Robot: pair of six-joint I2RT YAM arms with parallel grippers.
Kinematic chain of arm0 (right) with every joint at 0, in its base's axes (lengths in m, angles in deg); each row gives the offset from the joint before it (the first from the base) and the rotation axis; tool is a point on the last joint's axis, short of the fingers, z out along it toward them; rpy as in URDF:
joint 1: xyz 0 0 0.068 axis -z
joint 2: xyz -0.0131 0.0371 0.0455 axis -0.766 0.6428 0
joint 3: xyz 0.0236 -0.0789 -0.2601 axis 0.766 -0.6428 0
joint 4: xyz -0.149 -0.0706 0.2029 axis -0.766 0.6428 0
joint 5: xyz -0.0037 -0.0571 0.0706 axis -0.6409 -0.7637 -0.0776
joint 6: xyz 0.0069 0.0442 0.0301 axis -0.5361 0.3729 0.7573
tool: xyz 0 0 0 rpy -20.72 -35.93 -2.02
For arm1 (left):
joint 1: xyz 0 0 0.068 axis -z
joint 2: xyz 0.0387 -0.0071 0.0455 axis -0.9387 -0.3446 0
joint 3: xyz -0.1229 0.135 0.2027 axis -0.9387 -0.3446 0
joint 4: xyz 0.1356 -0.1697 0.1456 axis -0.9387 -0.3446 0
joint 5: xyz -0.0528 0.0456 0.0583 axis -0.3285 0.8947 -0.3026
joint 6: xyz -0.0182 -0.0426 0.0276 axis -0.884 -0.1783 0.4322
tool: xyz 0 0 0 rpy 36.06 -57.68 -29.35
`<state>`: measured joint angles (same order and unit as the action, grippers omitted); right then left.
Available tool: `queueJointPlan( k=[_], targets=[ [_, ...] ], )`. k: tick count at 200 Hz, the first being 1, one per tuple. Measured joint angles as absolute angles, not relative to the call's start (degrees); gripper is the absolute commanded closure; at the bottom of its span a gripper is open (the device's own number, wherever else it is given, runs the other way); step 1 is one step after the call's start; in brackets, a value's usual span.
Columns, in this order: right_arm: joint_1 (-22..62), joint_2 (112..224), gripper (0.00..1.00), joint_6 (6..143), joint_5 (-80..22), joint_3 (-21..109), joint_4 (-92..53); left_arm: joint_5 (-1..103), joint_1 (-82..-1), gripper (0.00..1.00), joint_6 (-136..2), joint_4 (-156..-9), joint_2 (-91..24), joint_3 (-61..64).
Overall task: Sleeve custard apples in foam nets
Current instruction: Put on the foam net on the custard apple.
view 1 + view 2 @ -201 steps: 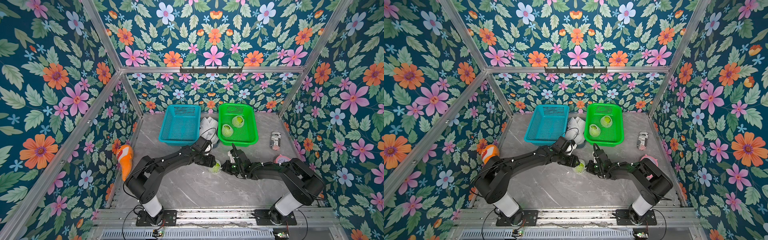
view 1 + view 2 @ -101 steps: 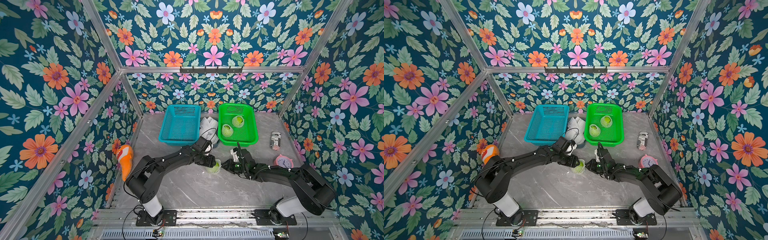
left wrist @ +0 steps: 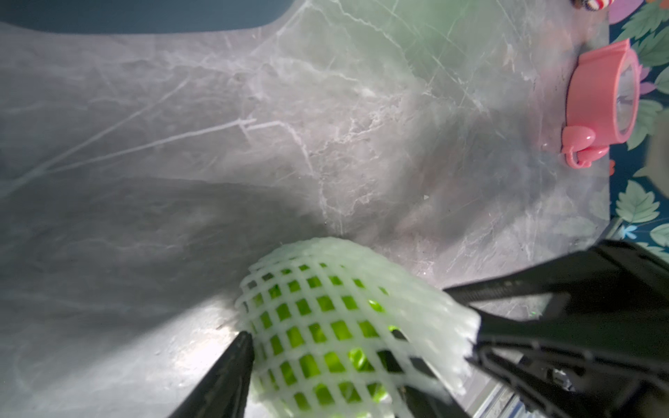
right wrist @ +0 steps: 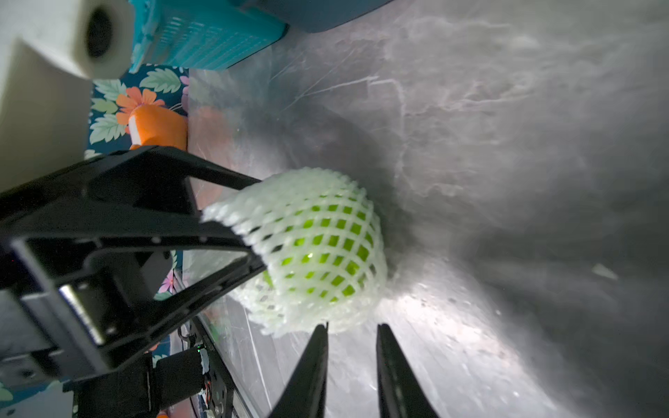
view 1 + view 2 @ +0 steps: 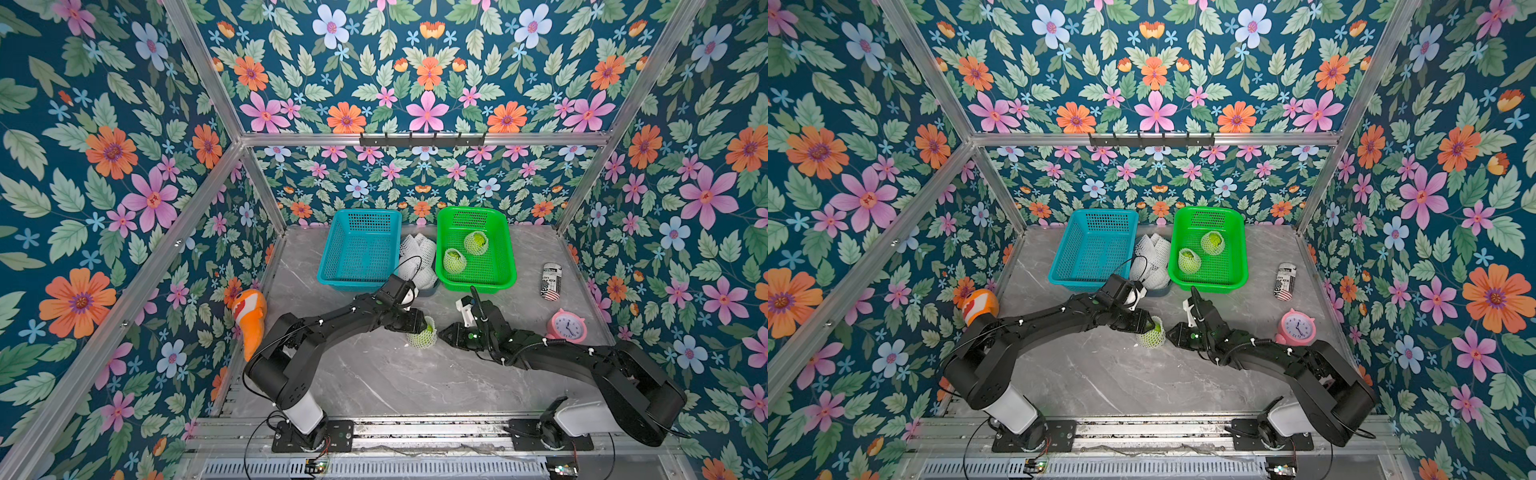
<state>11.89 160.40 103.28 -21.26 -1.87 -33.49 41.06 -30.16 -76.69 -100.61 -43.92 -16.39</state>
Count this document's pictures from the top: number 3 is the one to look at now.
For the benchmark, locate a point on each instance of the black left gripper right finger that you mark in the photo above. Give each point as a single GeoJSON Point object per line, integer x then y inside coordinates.
{"type": "Point", "coordinates": [422, 405]}

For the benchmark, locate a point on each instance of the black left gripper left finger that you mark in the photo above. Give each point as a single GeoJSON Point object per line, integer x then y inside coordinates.
{"type": "Point", "coordinates": [223, 391]}

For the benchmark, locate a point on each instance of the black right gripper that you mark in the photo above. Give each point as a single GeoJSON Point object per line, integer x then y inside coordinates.
{"type": "Point", "coordinates": [604, 351]}

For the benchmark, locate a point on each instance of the green custard apple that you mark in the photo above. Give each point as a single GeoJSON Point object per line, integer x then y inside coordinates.
{"type": "Point", "coordinates": [320, 334]}

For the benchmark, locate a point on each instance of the grey bin of nets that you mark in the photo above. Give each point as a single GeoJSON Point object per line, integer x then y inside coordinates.
{"type": "Point", "coordinates": [101, 17]}

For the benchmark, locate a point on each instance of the pink alarm clock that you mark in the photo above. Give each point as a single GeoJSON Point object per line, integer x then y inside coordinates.
{"type": "Point", "coordinates": [602, 103]}

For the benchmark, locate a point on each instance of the striped drink can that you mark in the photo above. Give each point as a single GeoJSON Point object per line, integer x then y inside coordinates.
{"type": "Point", "coordinates": [592, 5]}

